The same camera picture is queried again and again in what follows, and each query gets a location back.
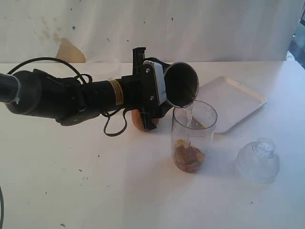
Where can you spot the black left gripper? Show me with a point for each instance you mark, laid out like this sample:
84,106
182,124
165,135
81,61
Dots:
139,88

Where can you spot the translucent plastic container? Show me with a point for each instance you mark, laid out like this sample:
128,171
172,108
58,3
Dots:
111,63

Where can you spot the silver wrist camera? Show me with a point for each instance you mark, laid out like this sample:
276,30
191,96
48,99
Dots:
159,81

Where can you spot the clear plastic shaker lid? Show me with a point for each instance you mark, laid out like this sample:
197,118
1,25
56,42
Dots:
258,162

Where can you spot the white square tray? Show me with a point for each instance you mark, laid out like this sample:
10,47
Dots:
232,101

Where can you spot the reddish-brown apple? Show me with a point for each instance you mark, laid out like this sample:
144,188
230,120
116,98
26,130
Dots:
186,157

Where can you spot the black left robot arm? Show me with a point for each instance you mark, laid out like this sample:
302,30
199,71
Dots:
73,100

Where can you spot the clear plastic shaker cup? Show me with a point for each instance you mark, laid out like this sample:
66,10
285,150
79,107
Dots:
195,124

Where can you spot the stainless steel cup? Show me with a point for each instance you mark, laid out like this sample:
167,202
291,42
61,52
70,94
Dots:
182,84

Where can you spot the brown wooden cup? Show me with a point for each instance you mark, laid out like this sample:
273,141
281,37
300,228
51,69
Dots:
138,121

